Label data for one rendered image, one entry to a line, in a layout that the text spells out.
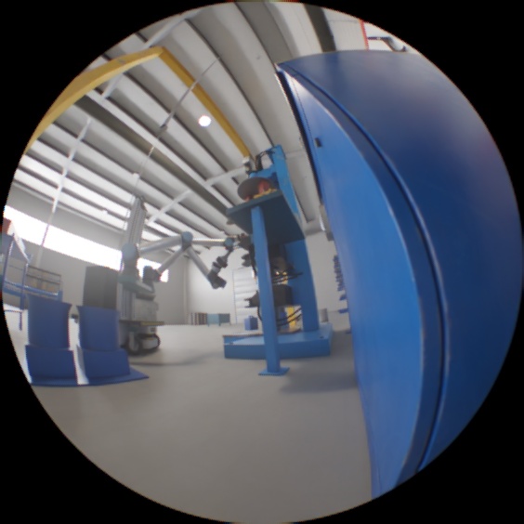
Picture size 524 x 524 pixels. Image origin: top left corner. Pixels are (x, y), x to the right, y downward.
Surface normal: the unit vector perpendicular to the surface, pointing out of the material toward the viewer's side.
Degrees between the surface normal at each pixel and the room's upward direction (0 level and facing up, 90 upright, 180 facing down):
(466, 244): 90
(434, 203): 90
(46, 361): 90
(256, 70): 173
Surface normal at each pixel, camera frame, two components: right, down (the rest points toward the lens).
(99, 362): 0.91, -0.21
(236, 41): 0.00, 0.96
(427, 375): -0.40, -0.25
